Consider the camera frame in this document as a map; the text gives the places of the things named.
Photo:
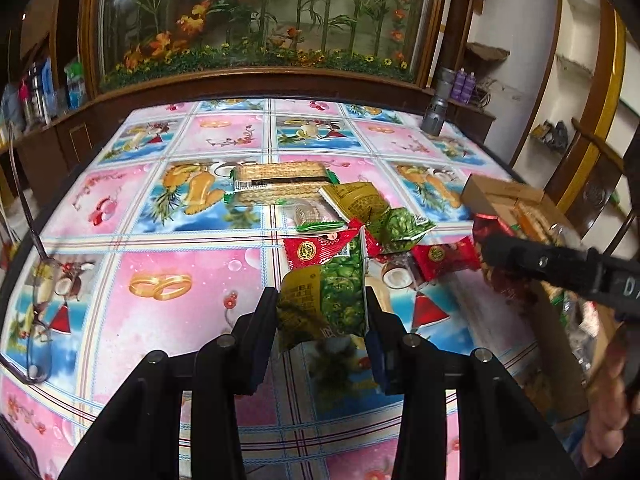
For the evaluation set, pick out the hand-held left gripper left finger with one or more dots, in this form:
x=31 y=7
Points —
x=265 y=340

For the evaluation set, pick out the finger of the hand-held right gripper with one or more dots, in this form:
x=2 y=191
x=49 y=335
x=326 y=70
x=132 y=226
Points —
x=542 y=262

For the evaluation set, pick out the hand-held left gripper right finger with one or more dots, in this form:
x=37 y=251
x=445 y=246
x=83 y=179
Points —
x=377 y=360

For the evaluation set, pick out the shiny red foil packet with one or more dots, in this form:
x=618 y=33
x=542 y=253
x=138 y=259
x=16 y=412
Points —
x=487 y=225

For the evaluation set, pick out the green snack packet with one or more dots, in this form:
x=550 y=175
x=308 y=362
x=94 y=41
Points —
x=400 y=225
x=325 y=300

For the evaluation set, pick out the cardboard box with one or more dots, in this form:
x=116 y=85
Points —
x=555 y=340

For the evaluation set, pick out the red gold emblem snack packet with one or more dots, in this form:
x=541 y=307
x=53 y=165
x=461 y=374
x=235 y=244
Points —
x=442 y=256
x=320 y=250

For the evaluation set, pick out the clear round wafer packet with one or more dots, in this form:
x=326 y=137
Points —
x=312 y=212

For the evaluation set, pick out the olive gold snack packet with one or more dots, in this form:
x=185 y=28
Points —
x=357 y=200

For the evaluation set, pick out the person's right hand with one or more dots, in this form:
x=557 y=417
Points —
x=610 y=405

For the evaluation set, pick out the dark wooden chair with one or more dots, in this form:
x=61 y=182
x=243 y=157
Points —
x=595 y=190

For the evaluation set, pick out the dark tool pile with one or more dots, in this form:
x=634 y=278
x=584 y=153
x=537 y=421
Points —
x=552 y=135

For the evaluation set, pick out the long cracker packet green ends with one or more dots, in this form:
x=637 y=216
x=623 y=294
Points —
x=280 y=180

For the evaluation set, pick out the gold trimmed wooden arch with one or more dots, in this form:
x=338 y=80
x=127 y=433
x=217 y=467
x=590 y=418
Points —
x=607 y=85

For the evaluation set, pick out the purple bottle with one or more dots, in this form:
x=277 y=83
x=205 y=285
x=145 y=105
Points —
x=470 y=86
x=461 y=84

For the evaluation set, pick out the grey flashlight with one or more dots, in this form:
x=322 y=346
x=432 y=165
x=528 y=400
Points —
x=437 y=100

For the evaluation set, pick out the brown carved wood piece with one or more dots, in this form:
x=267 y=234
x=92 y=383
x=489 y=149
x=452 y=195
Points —
x=487 y=52

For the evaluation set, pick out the eyeglasses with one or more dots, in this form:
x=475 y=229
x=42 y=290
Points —
x=37 y=310

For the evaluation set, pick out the white roll with gold bands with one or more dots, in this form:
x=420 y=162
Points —
x=443 y=25

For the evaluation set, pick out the low wooden cabinet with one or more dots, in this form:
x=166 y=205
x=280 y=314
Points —
x=75 y=130

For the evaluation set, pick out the green blue packet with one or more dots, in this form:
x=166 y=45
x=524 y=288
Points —
x=75 y=82

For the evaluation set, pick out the glass flower display panel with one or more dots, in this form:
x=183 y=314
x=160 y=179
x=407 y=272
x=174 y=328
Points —
x=260 y=10

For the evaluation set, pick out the blue white carton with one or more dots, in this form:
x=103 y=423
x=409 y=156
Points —
x=42 y=87

